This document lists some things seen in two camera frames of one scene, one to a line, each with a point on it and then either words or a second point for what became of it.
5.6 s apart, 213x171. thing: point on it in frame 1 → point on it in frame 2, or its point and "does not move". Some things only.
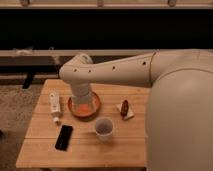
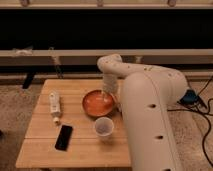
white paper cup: [104, 127] does not move
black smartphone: [64, 137] does not move
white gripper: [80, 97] → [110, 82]
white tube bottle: [55, 106] does not move
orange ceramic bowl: [96, 104] → [97, 103]
